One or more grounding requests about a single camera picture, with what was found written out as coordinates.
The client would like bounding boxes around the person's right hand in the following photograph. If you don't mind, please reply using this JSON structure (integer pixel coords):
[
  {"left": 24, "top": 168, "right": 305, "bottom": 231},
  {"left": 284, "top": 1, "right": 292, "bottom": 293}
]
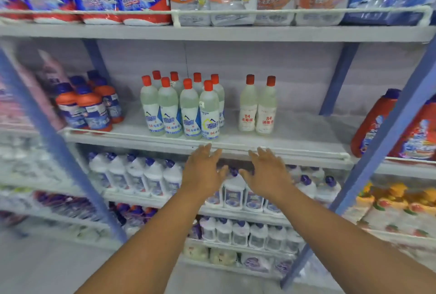
[{"left": 238, "top": 147, "right": 294, "bottom": 203}]

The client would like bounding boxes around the person's left hand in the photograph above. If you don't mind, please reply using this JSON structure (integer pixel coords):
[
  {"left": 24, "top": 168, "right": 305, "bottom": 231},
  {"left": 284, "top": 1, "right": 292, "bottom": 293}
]
[{"left": 181, "top": 143, "right": 229, "bottom": 200}]

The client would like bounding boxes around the person's left forearm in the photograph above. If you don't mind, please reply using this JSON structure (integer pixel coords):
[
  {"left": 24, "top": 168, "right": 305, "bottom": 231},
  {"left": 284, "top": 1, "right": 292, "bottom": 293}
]
[{"left": 74, "top": 188, "right": 216, "bottom": 294}]

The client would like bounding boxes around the person's right forearm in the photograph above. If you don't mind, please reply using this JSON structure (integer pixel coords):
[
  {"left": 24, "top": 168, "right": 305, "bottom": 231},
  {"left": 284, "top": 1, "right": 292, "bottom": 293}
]
[{"left": 257, "top": 186, "right": 436, "bottom": 294}]

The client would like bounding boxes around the row of small white bottles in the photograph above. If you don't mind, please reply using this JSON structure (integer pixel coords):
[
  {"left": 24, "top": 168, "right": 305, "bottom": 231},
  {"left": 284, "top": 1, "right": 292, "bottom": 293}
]
[{"left": 188, "top": 216, "right": 305, "bottom": 254}]

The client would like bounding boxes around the cream red-capped bottle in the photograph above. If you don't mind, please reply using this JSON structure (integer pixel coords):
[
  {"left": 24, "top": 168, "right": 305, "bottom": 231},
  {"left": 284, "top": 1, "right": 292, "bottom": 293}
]
[
  {"left": 238, "top": 74, "right": 258, "bottom": 132},
  {"left": 255, "top": 76, "right": 277, "bottom": 135}
]

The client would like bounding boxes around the group of clear red-capped bottles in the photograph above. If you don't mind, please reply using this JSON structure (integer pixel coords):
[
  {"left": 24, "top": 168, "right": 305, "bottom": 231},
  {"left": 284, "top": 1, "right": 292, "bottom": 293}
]
[{"left": 140, "top": 70, "right": 225, "bottom": 140}]

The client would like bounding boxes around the row of pale pouches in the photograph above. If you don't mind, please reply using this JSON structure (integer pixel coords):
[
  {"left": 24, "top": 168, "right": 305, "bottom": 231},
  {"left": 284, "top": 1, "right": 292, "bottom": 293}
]
[{"left": 183, "top": 243, "right": 295, "bottom": 274}]

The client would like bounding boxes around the row of white blue-capped bottles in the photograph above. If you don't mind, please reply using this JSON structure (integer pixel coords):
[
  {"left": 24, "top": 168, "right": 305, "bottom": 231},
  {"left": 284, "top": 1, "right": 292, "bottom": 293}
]
[{"left": 88, "top": 152, "right": 342, "bottom": 213}]

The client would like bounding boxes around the large red detergent bottle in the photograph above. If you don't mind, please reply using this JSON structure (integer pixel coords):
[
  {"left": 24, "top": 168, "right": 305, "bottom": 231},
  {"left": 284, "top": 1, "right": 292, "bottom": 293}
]
[
  {"left": 388, "top": 96, "right": 436, "bottom": 162},
  {"left": 350, "top": 88, "right": 402, "bottom": 158}
]

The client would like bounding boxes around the white metal shelving unit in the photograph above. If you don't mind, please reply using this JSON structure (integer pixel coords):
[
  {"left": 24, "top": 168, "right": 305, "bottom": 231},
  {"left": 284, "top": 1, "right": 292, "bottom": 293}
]
[{"left": 0, "top": 5, "right": 436, "bottom": 294}]

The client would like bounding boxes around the row of purple bottles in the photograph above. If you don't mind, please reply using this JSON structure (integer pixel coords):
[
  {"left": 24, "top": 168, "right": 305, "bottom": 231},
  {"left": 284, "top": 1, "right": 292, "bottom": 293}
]
[{"left": 33, "top": 191, "right": 158, "bottom": 228}]

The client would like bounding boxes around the row of blurred white packets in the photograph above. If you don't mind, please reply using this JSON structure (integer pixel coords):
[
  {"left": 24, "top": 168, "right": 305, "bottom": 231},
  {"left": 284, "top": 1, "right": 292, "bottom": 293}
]
[{"left": 0, "top": 134, "right": 70, "bottom": 184}]

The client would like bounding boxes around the pink refill pouch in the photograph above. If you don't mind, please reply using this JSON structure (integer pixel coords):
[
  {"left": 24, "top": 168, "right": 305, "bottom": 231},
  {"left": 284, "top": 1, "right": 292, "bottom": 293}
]
[{"left": 0, "top": 62, "right": 66, "bottom": 132}]

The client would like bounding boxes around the blue shelf bracket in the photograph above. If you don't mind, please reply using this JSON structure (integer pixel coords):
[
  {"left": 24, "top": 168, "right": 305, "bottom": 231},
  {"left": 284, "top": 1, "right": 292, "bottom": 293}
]
[
  {"left": 83, "top": 39, "right": 111, "bottom": 81},
  {"left": 318, "top": 43, "right": 360, "bottom": 117}
]

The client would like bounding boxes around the blue shelf upright post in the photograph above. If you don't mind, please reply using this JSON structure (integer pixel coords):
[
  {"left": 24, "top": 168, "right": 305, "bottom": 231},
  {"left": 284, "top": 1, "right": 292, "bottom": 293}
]
[
  {"left": 280, "top": 33, "right": 436, "bottom": 290},
  {"left": 0, "top": 47, "right": 128, "bottom": 244}
]

